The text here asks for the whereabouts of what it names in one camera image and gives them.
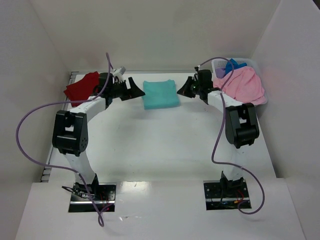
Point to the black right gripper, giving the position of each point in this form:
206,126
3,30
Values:
193,87

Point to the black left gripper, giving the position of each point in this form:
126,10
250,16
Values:
126,90

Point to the teal t shirt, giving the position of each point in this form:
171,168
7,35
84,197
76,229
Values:
160,95

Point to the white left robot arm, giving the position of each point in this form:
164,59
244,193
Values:
70,132

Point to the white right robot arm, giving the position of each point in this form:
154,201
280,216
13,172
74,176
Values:
239,124

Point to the purple t shirt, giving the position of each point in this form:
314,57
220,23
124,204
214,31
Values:
220,72

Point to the white plastic laundry basket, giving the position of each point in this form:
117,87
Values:
220,63

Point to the blue t shirt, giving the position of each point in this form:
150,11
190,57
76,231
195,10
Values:
233,65

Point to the red folded t shirt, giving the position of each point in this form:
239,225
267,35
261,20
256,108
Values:
82,89

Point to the pink t shirt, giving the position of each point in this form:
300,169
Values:
244,85

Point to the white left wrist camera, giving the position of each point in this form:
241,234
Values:
118,74

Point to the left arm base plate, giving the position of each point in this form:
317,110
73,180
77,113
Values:
104,200

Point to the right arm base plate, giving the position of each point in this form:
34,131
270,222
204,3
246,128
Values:
218,199

